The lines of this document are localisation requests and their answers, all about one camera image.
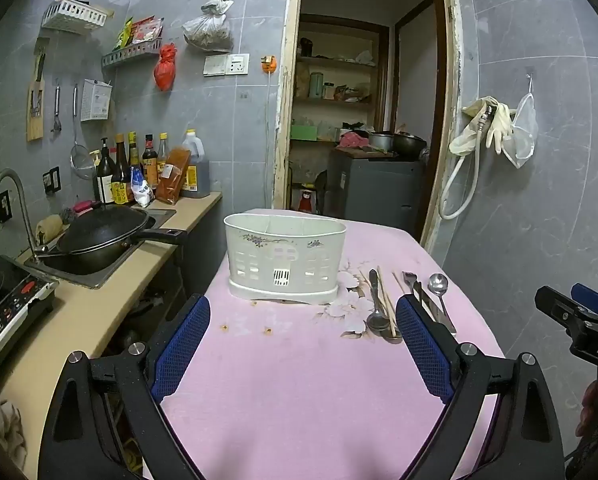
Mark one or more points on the dark pump bottle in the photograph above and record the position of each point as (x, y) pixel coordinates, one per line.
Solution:
(104, 180)

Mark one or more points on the white plastic wall basket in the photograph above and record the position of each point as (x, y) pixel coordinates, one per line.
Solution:
(74, 15)

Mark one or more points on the metal pot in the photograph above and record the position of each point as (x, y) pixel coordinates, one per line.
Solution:
(380, 142)

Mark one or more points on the green thermos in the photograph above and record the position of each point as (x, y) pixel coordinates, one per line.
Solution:
(316, 85)

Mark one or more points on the white blue packet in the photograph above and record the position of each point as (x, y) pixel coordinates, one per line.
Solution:
(141, 190)

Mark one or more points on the grey wall shelf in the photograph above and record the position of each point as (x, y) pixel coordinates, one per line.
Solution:
(129, 55)

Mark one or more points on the wooden cutting board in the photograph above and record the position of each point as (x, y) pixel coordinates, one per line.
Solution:
(35, 127)

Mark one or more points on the cream rubber gloves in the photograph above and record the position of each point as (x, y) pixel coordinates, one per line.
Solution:
(499, 125)

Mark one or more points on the kitchen knife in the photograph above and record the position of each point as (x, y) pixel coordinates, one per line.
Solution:
(40, 67)

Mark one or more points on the pink floral tablecloth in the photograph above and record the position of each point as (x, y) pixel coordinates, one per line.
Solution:
(299, 400)

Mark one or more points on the beige kitchen counter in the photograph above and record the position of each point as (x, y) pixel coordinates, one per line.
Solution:
(89, 320)

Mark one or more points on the dark metal bowl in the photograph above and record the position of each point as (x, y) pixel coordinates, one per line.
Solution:
(409, 144)

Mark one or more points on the red snack packet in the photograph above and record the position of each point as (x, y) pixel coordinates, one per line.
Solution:
(146, 30)

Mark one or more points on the black induction cooktop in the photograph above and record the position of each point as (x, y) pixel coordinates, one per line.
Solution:
(14, 300)

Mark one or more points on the clear plastic bag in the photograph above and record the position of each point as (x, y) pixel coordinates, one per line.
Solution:
(208, 32)

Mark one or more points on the green snack packet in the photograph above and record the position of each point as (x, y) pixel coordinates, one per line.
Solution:
(125, 35)

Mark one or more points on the metal spoon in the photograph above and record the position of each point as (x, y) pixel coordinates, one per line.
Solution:
(437, 282)
(377, 321)

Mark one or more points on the orange wall hook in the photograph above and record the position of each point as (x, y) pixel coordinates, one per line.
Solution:
(268, 63)

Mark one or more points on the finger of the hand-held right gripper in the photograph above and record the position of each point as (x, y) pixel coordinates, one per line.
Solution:
(589, 294)
(554, 306)

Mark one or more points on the steel sink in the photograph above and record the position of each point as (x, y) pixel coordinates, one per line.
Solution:
(84, 277)

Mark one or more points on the grey cabinet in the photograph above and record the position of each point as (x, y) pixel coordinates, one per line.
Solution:
(374, 190)

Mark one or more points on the pink soap dish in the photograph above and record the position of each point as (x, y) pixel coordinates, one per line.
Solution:
(85, 206)

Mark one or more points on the white hanging chopstick basket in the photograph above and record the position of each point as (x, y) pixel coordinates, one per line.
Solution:
(96, 102)

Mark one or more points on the pink cloth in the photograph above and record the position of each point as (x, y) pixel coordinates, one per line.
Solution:
(353, 139)

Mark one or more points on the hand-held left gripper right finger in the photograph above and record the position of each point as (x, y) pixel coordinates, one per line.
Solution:
(424, 350)

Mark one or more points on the metal faucet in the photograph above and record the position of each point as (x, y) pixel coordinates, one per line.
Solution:
(16, 185)

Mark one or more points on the wooden shelf unit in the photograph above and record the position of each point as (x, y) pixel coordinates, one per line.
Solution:
(339, 105)

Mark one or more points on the worn door frame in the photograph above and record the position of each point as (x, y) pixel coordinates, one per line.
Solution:
(281, 110)

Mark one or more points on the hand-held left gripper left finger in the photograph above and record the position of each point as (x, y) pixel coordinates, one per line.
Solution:
(179, 345)

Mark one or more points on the metal strainer ladle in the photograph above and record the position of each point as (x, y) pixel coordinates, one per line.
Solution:
(80, 160)

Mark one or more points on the white wall socket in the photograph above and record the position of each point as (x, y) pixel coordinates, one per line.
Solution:
(238, 64)

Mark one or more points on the white mesh bag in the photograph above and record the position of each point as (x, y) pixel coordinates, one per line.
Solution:
(524, 135)

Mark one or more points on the green box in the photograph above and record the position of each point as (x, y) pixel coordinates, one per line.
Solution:
(304, 132)

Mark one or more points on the person's right hand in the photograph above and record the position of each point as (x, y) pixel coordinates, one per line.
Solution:
(589, 410)

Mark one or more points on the red plastic bag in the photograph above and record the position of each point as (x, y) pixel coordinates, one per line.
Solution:
(165, 70)

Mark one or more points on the black wall outlet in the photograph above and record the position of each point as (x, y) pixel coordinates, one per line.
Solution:
(52, 180)
(2, 210)

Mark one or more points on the red chili powder bag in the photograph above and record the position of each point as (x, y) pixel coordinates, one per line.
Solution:
(174, 175)

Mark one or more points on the clear sauce bottle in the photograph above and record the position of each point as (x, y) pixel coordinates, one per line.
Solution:
(162, 152)

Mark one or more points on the large oil jug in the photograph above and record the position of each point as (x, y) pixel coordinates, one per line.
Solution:
(196, 170)

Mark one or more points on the red bottle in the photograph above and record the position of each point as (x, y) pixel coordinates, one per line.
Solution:
(307, 201)

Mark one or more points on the steel wool scrubber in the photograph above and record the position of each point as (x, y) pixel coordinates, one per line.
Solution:
(71, 216)

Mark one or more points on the black wok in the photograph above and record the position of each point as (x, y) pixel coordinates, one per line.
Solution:
(104, 235)

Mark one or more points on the white wall switch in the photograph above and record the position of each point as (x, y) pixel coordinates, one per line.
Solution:
(215, 65)

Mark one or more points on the white plastic utensil holder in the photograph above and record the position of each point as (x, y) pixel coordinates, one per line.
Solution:
(284, 260)

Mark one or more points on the beige loofah sponge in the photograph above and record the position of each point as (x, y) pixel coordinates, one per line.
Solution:
(49, 227)

